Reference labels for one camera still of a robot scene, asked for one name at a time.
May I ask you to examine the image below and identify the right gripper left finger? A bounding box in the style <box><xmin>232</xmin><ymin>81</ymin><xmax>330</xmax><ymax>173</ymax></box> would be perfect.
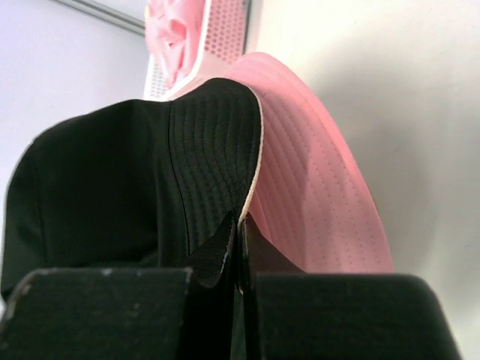
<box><xmin>1</xmin><ymin>216</ymin><xmax>236</xmax><ymax>359</ymax></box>

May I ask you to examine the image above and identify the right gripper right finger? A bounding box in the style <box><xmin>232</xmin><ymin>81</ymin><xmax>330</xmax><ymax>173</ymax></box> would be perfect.
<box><xmin>238</xmin><ymin>217</ymin><xmax>461</xmax><ymax>359</ymax></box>

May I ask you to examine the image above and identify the black bucket hat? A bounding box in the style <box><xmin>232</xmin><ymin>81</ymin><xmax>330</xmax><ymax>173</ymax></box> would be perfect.
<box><xmin>1</xmin><ymin>78</ymin><xmax>263</xmax><ymax>299</ymax></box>

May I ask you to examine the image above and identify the white plastic basket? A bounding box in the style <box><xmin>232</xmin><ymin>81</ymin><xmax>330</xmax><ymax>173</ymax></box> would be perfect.
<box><xmin>143</xmin><ymin>1</ymin><xmax>249</xmax><ymax>101</ymax></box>

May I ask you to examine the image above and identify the left corner aluminium profile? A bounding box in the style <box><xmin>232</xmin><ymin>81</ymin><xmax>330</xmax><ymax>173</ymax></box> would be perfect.
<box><xmin>55</xmin><ymin>0</ymin><xmax>145</xmax><ymax>36</ymax></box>

